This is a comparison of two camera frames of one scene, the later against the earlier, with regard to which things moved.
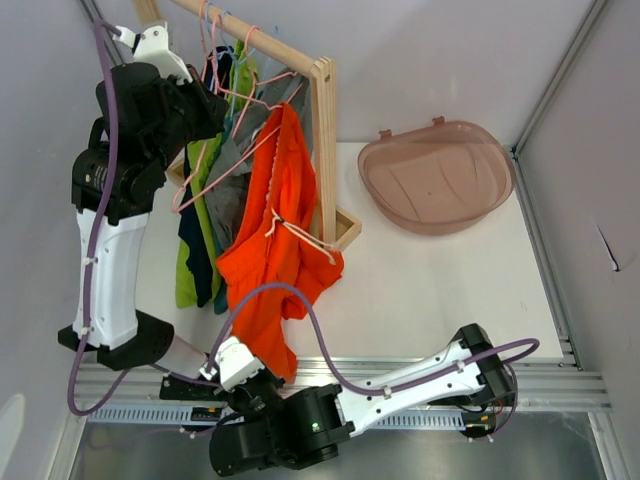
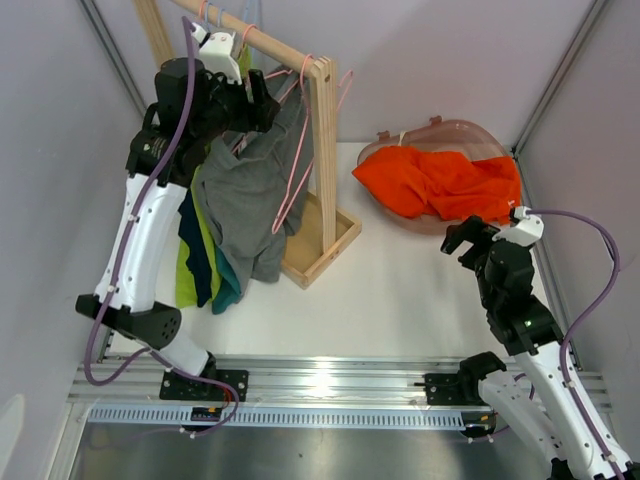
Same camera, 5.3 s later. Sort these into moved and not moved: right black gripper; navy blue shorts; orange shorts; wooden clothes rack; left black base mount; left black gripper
Moved: left black gripper; orange shorts; right black gripper
Not moved: wooden clothes rack; navy blue shorts; left black base mount
